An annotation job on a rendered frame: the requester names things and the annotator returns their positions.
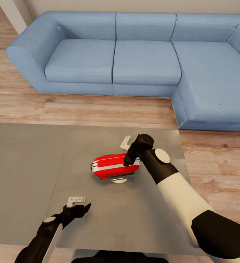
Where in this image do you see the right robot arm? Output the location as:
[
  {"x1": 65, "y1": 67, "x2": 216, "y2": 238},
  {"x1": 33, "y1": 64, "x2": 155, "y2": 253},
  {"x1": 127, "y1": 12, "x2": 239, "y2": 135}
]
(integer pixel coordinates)
[{"x1": 120, "y1": 134, "x2": 240, "y2": 263}]

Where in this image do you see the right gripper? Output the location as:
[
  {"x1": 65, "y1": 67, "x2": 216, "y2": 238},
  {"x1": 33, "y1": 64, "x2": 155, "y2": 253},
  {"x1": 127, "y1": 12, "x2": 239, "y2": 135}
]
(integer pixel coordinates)
[{"x1": 123, "y1": 146, "x2": 138, "y2": 167}]

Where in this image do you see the radio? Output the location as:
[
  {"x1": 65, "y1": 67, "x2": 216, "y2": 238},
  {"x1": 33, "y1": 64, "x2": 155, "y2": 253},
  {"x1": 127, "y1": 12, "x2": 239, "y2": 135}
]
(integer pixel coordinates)
[{"x1": 91, "y1": 153, "x2": 142, "y2": 180}]

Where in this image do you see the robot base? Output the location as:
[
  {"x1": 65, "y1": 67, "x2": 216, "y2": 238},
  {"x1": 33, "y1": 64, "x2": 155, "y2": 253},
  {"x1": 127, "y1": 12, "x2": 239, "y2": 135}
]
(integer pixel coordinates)
[{"x1": 70, "y1": 249, "x2": 170, "y2": 263}]

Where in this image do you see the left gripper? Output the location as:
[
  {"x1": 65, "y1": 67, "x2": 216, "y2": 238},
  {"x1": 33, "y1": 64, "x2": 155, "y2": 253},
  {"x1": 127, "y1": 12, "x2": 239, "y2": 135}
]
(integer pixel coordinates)
[{"x1": 63, "y1": 203, "x2": 91, "y2": 223}]

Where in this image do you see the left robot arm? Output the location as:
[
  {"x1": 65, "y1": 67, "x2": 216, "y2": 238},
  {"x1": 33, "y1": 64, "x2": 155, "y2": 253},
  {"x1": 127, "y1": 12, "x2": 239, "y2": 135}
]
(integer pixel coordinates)
[{"x1": 14, "y1": 197, "x2": 91, "y2": 263}]

